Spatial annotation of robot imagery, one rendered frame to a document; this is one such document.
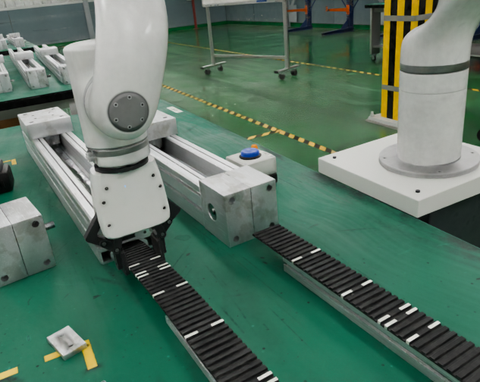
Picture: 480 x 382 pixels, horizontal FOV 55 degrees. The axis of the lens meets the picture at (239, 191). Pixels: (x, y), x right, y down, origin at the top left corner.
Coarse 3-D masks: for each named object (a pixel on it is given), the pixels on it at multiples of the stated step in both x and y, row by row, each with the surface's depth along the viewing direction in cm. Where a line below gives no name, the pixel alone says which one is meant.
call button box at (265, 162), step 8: (264, 152) 100; (232, 160) 98; (240, 160) 97; (248, 160) 97; (256, 160) 96; (264, 160) 96; (272, 160) 97; (256, 168) 96; (264, 168) 97; (272, 168) 98; (272, 176) 98
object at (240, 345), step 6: (234, 342) 51; (240, 342) 51; (222, 348) 50; (228, 348) 51; (234, 348) 50; (240, 348) 50; (246, 348) 50; (210, 354) 50; (216, 354) 50; (222, 354) 50; (228, 354) 50; (234, 354) 50; (204, 360) 49; (210, 360) 49; (216, 360) 49; (222, 360) 49; (210, 366) 48
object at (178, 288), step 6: (186, 282) 63; (168, 288) 62; (174, 288) 62; (180, 288) 61; (186, 288) 61; (156, 294) 61; (162, 294) 61; (168, 294) 60; (174, 294) 61; (156, 300) 60
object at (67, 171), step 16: (32, 144) 122; (48, 144) 114; (64, 144) 120; (80, 144) 110; (48, 160) 101; (64, 160) 109; (80, 160) 106; (48, 176) 108; (64, 176) 91; (80, 176) 98; (64, 192) 89; (80, 192) 82; (80, 208) 77; (80, 224) 83; (128, 240) 76; (144, 240) 78; (96, 256) 77; (112, 256) 76
